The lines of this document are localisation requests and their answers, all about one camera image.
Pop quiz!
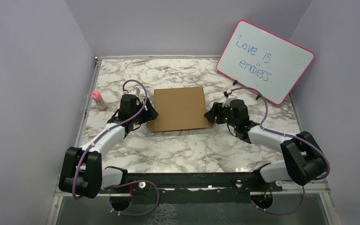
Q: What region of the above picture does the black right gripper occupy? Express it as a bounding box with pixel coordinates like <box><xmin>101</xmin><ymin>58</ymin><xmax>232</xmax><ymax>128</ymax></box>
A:
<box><xmin>204</xmin><ymin>101</ymin><xmax>238</xmax><ymax>128</ymax></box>

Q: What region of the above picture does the brown cardboard box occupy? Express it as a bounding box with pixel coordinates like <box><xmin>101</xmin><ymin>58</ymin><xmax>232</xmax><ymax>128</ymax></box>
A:
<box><xmin>146</xmin><ymin>86</ymin><xmax>213</xmax><ymax>132</ymax></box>

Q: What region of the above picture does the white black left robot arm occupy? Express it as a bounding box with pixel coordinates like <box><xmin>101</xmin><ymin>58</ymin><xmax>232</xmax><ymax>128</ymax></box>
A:
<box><xmin>58</xmin><ymin>94</ymin><xmax>158</xmax><ymax>199</ymax></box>

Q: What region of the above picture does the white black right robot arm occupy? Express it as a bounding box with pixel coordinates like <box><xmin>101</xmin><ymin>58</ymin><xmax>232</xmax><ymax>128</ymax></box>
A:
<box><xmin>204</xmin><ymin>99</ymin><xmax>330</xmax><ymax>191</ymax></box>

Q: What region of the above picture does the pink capped small bottle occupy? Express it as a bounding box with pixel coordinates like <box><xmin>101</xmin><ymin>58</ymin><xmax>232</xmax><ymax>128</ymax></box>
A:
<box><xmin>91</xmin><ymin>90</ymin><xmax>107</xmax><ymax>110</ymax></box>

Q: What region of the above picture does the pink framed whiteboard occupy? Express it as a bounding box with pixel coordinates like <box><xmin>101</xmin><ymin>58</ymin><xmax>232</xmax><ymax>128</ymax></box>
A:
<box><xmin>216</xmin><ymin>20</ymin><xmax>315</xmax><ymax>105</ymax></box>

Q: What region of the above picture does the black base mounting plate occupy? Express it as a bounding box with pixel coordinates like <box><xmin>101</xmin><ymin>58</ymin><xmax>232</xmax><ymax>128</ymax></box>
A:
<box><xmin>96</xmin><ymin>171</ymin><xmax>282</xmax><ymax>204</ymax></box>

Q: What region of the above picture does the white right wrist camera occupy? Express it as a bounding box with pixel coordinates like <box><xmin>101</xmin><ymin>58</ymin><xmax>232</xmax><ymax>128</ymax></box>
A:
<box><xmin>222</xmin><ymin>89</ymin><xmax>237</xmax><ymax>107</ymax></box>

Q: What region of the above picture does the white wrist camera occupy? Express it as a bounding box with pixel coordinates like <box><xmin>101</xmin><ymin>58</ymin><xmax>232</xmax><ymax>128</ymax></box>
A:
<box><xmin>222</xmin><ymin>89</ymin><xmax>237</xmax><ymax>107</ymax></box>
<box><xmin>128</xmin><ymin>87</ymin><xmax>141</xmax><ymax>98</ymax></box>

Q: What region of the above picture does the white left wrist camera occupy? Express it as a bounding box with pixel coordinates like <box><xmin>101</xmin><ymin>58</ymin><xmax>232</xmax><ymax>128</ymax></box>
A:
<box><xmin>128</xmin><ymin>87</ymin><xmax>141</xmax><ymax>98</ymax></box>

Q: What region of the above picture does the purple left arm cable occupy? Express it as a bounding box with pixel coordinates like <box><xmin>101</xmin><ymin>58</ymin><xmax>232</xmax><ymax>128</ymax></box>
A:
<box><xmin>71</xmin><ymin>80</ymin><xmax>161</xmax><ymax>217</ymax></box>

